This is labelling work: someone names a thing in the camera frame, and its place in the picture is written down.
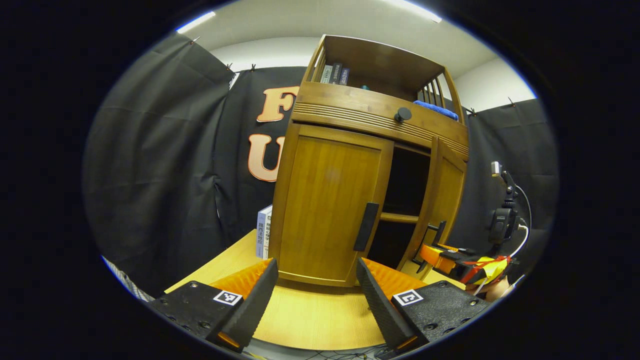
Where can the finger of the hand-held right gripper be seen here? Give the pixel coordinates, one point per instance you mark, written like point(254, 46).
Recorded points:
point(465, 258)

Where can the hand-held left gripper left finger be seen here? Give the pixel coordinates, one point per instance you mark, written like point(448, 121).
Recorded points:
point(255, 310)

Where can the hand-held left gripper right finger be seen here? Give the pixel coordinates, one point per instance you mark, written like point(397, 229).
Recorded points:
point(382, 310)

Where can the wooden double-door shoe cabinet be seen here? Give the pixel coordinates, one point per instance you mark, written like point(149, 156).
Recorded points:
point(380, 62)

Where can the ribbed wooden cabinet drawer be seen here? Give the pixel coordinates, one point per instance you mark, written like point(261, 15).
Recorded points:
point(350, 105)

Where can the wooden inner shelf board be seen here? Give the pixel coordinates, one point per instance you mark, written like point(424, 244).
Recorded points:
point(399, 218)

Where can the white paperback book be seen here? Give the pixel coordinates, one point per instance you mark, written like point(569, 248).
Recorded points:
point(269, 232)

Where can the striped grey cloth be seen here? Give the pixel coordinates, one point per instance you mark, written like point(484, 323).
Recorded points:
point(127, 282)

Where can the blue folded towel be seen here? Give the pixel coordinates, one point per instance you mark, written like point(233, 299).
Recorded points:
point(435, 110)

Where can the black round drawer knob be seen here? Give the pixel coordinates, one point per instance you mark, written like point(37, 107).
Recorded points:
point(403, 115)

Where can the black backdrop cloth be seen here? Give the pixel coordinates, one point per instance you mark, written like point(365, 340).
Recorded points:
point(150, 175)

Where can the dark grey book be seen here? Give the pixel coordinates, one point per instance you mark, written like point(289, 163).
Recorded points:
point(335, 73)

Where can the ceiling light panel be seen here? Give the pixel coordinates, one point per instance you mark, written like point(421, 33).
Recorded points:
point(415, 9)
point(196, 21)

